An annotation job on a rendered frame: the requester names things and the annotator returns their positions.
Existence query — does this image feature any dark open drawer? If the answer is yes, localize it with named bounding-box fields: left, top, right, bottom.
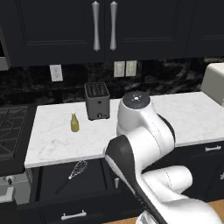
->
left=17, top=157, right=144, bottom=224

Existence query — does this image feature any dark closed drawer front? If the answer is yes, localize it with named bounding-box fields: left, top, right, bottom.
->
left=173, top=140, right=224, bottom=165

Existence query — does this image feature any yellow-green bottle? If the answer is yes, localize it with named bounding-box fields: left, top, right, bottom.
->
left=70, top=112, right=81, bottom=133

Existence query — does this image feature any grey toaster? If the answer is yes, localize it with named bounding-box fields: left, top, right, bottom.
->
left=83, top=81, right=111, bottom=122

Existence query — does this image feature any grey oven front with knob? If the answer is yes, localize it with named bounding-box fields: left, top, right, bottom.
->
left=0, top=172, right=33, bottom=206

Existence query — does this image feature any black gas hob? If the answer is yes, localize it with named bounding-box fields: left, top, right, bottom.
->
left=0, top=103, right=38, bottom=177

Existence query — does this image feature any white boxy appliance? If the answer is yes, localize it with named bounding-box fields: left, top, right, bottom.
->
left=200, top=62, right=224, bottom=107

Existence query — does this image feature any dark cupboard door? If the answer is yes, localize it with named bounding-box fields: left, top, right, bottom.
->
left=185, top=0, right=224, bottom=59
left=0, top=0, right=106, bottom=67
left=103, top=0, right=188, bottom=62

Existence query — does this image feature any grey extractor hood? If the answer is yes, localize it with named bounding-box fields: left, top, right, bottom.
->
left=0, top=25, right=12, bottom=72

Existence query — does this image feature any metal whisk with black handle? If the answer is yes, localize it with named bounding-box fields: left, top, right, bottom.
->
left=54, top=159, right=88, bottom=195

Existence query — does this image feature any white wall socket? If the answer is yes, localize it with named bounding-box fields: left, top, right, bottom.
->
left=125, top=59, right=138, bottom=78
left=49, top=64, right=64, bottom=83
left=113, top=60, right=126, bottom=79

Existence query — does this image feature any silver cupboard door handle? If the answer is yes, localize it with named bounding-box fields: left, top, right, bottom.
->
left=91, top=0, right=102, bottom=53
left=108, top=0, right=119, bottom=52

